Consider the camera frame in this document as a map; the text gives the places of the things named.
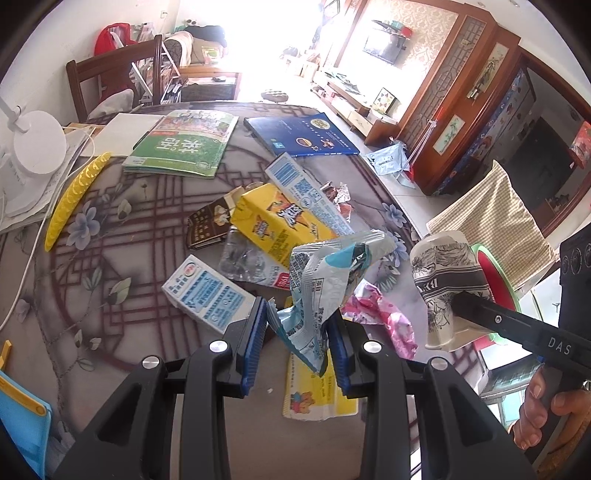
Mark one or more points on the wooden chair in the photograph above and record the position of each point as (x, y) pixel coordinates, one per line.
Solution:
(78, 78)

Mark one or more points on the round stool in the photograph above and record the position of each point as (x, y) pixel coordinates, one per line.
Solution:
(274, 94)

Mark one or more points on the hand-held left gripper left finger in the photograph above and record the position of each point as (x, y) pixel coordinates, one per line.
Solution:
(254, 341)

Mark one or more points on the red box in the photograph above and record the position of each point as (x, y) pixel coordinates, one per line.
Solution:
(581, 143)

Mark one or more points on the green book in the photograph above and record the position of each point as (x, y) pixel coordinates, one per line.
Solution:
(184, 143)

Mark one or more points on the blue white snack wrapper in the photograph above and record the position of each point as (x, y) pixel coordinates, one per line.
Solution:
(318, 277)

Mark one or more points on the short blue white milk carton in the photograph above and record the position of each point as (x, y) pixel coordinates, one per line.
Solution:
(207, 290)

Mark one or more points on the pink wrapper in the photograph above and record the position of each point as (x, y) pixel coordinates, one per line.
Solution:
(383, 314)

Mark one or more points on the flat yellow carton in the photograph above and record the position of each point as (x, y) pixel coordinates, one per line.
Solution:
(309, 397)

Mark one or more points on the clear plastic bottle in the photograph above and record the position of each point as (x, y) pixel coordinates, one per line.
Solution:
(244, 258)

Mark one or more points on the white paper pad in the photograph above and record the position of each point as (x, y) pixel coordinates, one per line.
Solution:
(124, 134)

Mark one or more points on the wooden sofa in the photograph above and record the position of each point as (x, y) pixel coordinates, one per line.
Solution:
(207, 74)

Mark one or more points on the brown drink carton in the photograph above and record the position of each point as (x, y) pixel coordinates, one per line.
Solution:
(207, 224)

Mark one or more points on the white desk lamp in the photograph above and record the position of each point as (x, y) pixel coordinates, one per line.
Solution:
(37, 147)

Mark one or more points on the wooden partition screen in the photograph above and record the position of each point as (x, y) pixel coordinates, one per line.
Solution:
(434, 106)

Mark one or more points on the person's right hand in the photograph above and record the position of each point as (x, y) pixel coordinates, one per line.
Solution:
(531, 415)

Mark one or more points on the yellow drink carton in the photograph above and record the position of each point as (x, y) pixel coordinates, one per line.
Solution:
(272, 221)

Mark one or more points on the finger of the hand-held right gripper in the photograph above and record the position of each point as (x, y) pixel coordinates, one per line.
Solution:
(508, 323)

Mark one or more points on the stack of white papers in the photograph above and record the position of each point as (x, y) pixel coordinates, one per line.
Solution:
(55, 191)

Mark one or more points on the checkered chair cloth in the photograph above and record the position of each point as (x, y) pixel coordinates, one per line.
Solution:
(498, 221)

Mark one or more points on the colourful picture frame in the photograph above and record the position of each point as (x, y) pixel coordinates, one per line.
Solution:
(384, 100)

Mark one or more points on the wall television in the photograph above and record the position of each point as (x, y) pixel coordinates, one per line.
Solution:
(381, 46)

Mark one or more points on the crumpled foil wrapper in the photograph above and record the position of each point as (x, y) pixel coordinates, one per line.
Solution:
(347, 211)
(332, 190)

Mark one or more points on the magazine rack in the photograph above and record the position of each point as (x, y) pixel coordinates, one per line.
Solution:
(161, 78)

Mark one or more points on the blue book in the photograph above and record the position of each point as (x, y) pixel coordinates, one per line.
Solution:
(300, 134)

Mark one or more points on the blue plastic bag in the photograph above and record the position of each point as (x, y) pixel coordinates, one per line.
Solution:
(385, 159)

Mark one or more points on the red bag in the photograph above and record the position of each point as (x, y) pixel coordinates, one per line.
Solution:
(108, 41)

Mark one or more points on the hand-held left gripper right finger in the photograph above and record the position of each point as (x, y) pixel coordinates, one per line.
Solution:
(339, 355)

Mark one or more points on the red green basin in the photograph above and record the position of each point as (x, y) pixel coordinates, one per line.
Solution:
(496, 277)

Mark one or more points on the television cabinet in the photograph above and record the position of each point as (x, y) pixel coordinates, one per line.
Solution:
(351, 106)

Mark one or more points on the long blue white milk carton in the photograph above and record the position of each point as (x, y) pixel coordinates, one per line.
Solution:
(304, 184)

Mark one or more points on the black print paper cup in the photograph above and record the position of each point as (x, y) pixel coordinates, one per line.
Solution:
(443, 277)

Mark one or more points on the yellow curved plastic comb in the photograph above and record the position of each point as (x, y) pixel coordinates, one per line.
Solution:
(74, 194)

